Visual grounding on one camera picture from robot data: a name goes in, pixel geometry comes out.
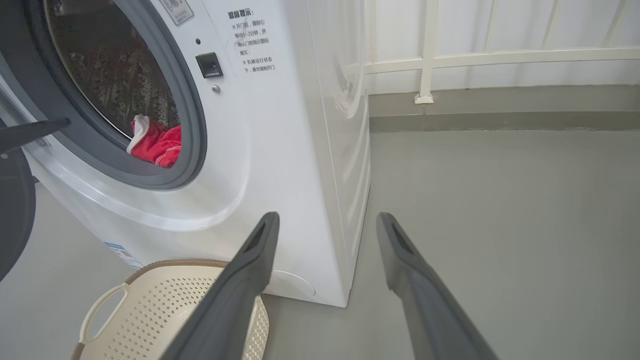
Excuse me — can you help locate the round white filter cover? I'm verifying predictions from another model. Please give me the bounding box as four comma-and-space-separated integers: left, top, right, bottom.
265, 270, 317, 300

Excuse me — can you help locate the cream laundry basket brown rim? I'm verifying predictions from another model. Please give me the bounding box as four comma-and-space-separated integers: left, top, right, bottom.
70, 258, 271, 360

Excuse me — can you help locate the Chinese warning text sticker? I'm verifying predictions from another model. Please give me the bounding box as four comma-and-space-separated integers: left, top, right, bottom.
226, 9, 277, 75

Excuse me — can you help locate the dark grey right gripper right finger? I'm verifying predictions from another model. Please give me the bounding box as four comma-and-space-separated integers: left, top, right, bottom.
376, 212, 501, 360

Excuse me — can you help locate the red garment with white trim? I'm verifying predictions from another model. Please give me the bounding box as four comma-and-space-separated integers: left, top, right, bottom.
126, 114, 182, 169

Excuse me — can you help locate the black glass washer door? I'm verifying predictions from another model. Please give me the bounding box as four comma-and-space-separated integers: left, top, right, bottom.
0, 147, 37, 283

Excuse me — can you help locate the grey rubber door gasket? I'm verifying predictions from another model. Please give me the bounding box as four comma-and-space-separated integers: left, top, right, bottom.
25, 0, 208, 191

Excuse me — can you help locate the black door lock socket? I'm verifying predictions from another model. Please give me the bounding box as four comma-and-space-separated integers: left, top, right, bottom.
195, 52, 224, 79

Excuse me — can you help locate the blue energy label sticker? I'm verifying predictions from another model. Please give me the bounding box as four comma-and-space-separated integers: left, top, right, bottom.
103, 242, 145, 271

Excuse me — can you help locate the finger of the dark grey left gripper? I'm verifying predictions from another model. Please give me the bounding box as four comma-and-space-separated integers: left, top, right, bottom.
0, 117, 72, 154

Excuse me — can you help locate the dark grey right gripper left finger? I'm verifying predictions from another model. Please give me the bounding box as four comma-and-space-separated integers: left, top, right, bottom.
160, 211, 281, 360

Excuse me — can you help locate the white metal railing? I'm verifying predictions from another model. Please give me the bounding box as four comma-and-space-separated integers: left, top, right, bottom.
345, 0, 640, 105

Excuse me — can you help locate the white front-load washing machine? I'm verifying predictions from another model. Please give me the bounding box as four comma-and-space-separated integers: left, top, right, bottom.
0, 0, 372, 308

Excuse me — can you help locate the perforated steel washer drum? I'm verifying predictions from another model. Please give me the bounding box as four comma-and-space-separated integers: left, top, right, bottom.
45, 0, 181, 141

